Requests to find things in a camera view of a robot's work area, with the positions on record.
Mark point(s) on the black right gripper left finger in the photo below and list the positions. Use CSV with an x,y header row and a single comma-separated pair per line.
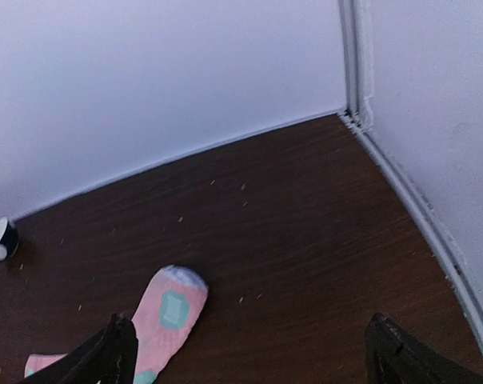
x,y
108,357

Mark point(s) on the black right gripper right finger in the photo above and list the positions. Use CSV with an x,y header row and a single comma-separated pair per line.
x,y
394,356

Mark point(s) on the pink sock with teal patches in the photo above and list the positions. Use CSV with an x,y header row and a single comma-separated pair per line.
x,y
166,314

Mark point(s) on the dark blue white bowl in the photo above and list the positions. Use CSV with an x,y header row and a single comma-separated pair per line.
x,y
9,239

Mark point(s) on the grey aluminium frame post right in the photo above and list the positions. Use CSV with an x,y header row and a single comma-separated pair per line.
x,y
414,83

